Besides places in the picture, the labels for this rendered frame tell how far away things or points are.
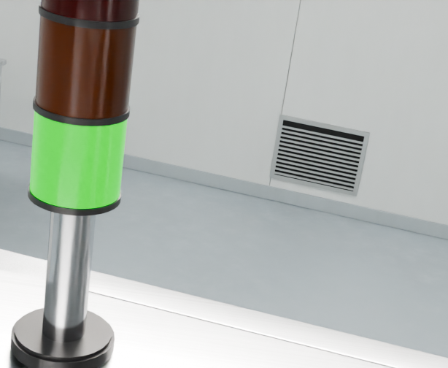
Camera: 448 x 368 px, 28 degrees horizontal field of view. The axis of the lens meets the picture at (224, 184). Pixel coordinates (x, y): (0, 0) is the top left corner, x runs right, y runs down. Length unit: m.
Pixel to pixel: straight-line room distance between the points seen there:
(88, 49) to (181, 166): 5.89
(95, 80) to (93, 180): 0.05
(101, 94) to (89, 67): 0.02
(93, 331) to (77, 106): 0.15
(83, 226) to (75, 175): 0.04
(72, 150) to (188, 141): 5.80
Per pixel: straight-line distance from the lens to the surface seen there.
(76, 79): 0.46
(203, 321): 0.60
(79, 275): 0.52
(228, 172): 6.26
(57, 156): 0.48
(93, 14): 0.45
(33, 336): 0.54
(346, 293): 5.23
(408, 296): 5.35
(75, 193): 0.48
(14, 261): 0.65
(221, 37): 6.03
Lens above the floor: 2.40
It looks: 22 degrees down
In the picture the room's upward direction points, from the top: 8 degrees clockwise
